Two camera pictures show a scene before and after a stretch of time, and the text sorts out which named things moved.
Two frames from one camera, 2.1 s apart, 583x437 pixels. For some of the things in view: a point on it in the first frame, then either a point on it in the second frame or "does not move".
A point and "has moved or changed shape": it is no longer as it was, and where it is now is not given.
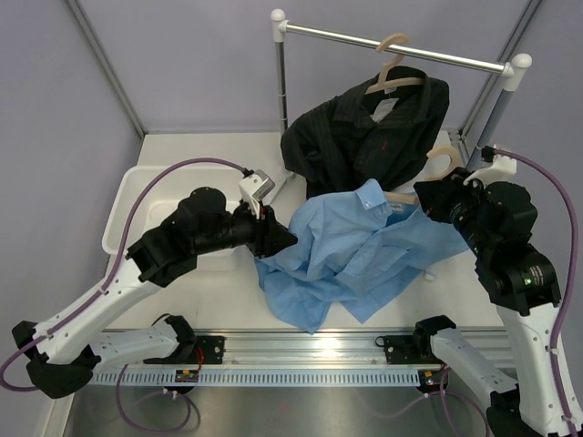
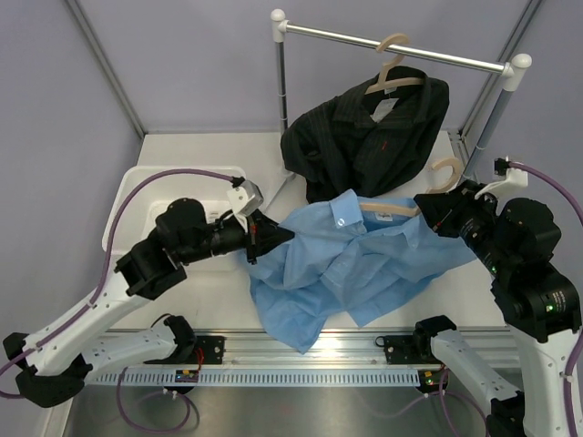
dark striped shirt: x=382 y=129 does not move
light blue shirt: x=346 y=250 has moved or changed shape
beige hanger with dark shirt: x=383 y=83 does not move
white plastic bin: x=158 y=203 does not move
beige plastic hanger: x=455 y=162 -> x=411 y=209
